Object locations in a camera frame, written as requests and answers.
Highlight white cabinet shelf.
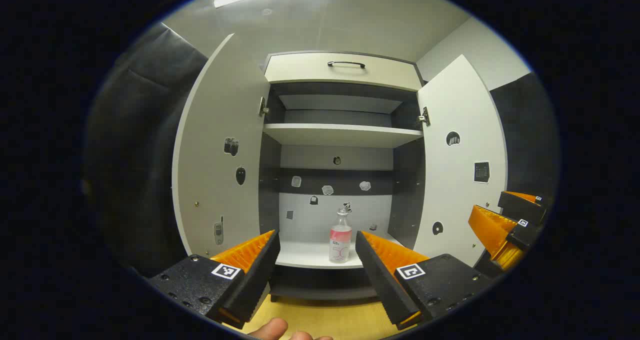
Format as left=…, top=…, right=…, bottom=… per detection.
left=263, top=123, right=424, bottom=149

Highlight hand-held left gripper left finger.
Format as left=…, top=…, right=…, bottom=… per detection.
left=148, top=230, right=281, bottom=329

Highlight white and grey cabinet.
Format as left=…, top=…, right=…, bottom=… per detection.
left=258, top=51, right=427, bottom=300

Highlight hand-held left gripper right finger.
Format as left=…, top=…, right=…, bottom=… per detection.
left=355, top=231, right=494, bottom=330

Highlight clear bottle with pink label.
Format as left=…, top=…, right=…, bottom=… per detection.
left=328, top=207, right=353, bottom=264

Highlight white cabinet drawer front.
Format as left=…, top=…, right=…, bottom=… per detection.
left=264, top=52, right=423, bottom=92

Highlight black backdrop cloth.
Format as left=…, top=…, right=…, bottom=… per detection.
left=489, top=72, right=560, bottom=200
left=82, top=22, right=210, bottom=278

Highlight white cabinet door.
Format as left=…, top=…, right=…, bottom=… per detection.
left=413, top=55, right=508, bottom=268
left=171, top=33, right=272, bottom=257

